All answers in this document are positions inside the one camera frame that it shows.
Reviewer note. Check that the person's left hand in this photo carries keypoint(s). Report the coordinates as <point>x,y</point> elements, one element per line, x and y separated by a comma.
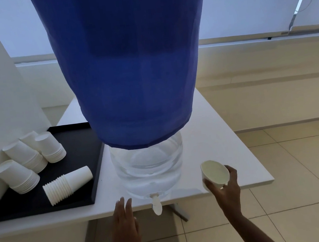
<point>125,234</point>

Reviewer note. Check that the person's right hand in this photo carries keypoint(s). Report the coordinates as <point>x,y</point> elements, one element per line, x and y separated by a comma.
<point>229,195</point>

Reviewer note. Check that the single white paper cup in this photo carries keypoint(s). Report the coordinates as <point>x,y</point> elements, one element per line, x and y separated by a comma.
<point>215,173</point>

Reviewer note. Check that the stack of white paper cups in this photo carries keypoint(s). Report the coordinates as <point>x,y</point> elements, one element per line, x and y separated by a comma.
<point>15,176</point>
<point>68,183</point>
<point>28,137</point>
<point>21,155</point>
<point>49,147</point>

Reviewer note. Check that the clear water dispenser jug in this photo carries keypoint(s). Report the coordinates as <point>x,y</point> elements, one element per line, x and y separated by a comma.
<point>151,169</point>

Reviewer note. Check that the black rectangular tray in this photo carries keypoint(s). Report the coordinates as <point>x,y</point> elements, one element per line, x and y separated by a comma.
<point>83,140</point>

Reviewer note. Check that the white dispenser tap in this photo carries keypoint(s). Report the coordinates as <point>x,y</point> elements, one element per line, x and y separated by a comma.
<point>157,208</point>

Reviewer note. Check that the grey metal table leg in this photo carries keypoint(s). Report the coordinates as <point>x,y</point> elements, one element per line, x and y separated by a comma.
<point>180,211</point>

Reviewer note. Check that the white table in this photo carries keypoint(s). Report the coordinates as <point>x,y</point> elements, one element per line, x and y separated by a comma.
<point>213,136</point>

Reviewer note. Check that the blue fabric dispenser cover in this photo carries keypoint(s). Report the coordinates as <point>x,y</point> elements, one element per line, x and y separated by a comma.
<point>130,70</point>

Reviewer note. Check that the grey blind bottom rail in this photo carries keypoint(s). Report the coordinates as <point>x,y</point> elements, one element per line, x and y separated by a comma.
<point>239,37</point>

